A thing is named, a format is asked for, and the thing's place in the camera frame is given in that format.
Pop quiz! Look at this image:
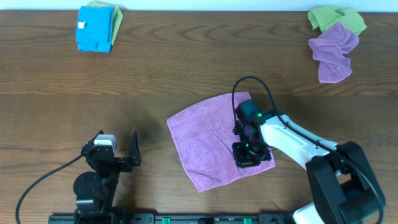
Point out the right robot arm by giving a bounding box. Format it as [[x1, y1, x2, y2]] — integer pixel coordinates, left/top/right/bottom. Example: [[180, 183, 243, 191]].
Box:
[[233, 100, 386, 224]]

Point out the crumpled green cloth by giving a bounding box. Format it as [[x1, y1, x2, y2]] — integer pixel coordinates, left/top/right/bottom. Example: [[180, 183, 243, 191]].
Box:
[[308, 6, 367, 35]]

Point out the folded green cloth under blue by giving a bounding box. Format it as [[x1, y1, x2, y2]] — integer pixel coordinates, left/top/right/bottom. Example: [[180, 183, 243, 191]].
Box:
[[87, 1, 124, 46]]

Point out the crumpled purple cloth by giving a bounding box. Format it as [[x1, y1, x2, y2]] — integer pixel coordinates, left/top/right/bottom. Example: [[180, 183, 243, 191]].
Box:
[[308, 22, 359, 83]]

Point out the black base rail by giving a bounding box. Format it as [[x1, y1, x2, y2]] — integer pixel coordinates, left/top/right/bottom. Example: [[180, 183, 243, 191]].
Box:
[[48, 213, 296, 224]]

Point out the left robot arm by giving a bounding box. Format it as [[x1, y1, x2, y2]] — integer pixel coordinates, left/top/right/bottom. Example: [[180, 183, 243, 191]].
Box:
[[73, 130, 141, 224]]

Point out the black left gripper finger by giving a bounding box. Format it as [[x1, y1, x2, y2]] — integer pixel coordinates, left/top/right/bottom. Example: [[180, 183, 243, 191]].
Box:
[[89, 130, 104, 144], [127, 131, 141, 166]]

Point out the purple cloth with label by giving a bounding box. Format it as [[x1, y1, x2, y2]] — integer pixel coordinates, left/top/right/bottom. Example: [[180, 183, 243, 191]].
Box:
[[167, 93, 275, 192]]

